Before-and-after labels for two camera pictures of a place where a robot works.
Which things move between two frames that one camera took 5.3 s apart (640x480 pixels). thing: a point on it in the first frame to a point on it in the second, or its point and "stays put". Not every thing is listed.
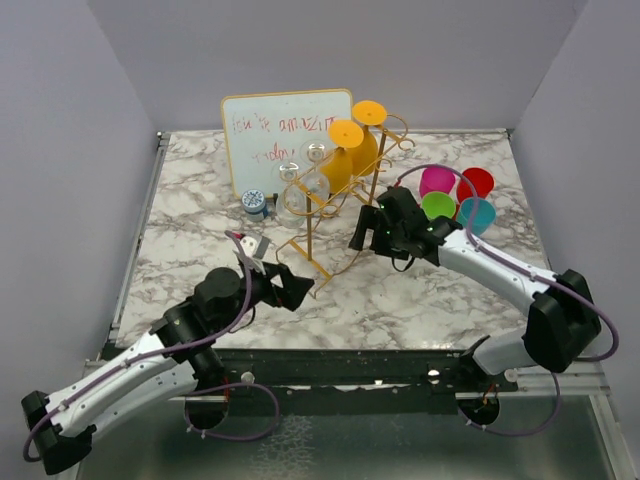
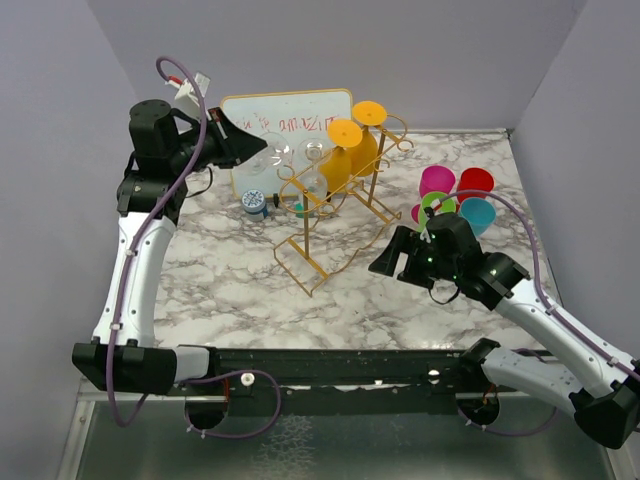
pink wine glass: [434, 179] stays put
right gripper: [370, 217] to [404, 239]
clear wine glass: [316, 185] stays put
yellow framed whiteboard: [271, 134] stays put
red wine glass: [482, 181] stays put
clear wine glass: [291, 203] to [275, 157]
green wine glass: [437, 204] stays put
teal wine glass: [484, 215] stays put
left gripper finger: [294, 288] to [241, 144]
